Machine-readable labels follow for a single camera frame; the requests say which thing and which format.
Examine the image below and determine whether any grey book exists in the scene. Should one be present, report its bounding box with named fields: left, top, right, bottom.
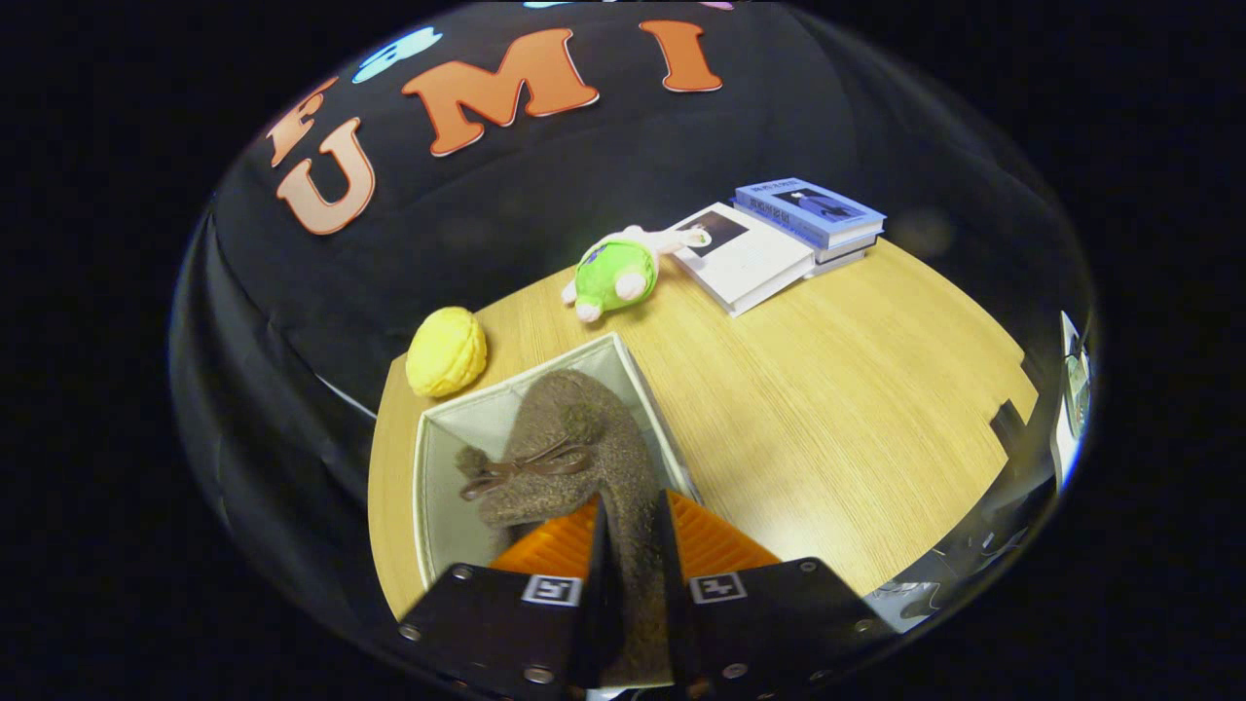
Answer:
left=803, top=234, right=882, bottom=280

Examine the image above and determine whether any white book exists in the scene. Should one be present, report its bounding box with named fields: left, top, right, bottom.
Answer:
left=672, top=202, right=817, bottom=318

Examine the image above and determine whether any yellow round plush toy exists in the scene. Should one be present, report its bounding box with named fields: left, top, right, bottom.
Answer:
left=405, top=307, right=489, bottom=398

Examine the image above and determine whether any grey lidded fabric storage box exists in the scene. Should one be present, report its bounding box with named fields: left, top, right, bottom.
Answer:
left=413, top=332, right=700, bottom=590

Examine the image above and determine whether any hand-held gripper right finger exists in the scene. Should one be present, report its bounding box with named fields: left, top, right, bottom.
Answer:
left=654, top=489, right=898, bottom=700

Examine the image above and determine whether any blue book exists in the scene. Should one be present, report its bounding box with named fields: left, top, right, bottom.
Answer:
left=733, top=176, right=888, bottom=250

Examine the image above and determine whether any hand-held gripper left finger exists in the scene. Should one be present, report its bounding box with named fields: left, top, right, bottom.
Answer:
left=397, top=495, right=614, bottom=700

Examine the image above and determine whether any green and pink plush toy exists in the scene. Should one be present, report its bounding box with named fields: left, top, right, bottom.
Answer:
left=561, top=225, right=709, bottom=324

